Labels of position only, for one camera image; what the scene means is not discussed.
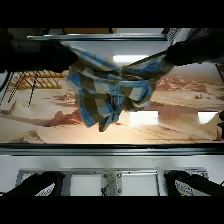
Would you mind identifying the blue and brown checked shirt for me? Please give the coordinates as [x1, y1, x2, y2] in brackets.
[65, 44, 176, 133]

